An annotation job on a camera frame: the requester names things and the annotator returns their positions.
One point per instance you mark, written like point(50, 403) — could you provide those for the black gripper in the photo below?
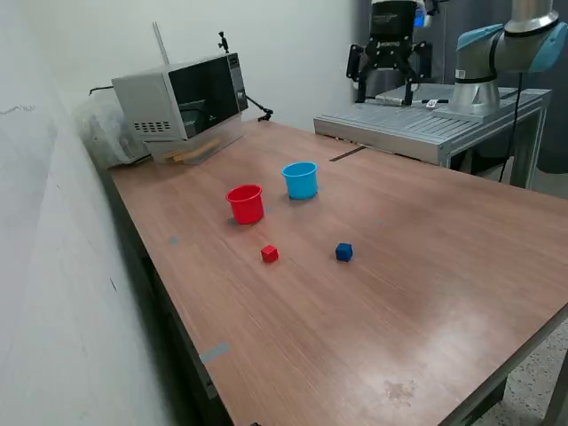
point(390, 31)

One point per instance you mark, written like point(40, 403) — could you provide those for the blue cube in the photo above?
point(344, 252)

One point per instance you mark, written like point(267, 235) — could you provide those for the red cube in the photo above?
point(269, 254)

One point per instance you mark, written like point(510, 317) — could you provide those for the aluminium robot base platform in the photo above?
point(412, 128)

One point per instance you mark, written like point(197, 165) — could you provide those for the blue plastic cup bin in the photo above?
point(302, 184)

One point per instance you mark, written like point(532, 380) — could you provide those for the red plastic cup bin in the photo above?
point(246, 208)

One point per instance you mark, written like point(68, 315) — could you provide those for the small white tag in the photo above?
point(431, 103)

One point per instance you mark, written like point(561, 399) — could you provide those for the black tape strip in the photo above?
point(348, 154)

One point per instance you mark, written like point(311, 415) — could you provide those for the clear acrylic microwave stand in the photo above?
point(224, 135)

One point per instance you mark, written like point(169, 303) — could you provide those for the wooden strip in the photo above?
point(199, 145)
point(188, 154)

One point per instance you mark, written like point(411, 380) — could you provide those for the white thin rod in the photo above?
point(160, 42)

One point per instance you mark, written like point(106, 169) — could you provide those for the silver microwave black door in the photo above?
point(146, 102)

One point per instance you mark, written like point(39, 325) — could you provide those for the grey-blue tape piece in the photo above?
point(214, 352)
point(172, 241)

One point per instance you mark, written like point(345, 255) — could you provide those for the clear plastic bag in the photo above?
point(102, 133)

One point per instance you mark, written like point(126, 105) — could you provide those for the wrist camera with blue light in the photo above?
point(421, 18)

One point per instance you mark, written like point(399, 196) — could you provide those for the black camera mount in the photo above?
point(223, 43)

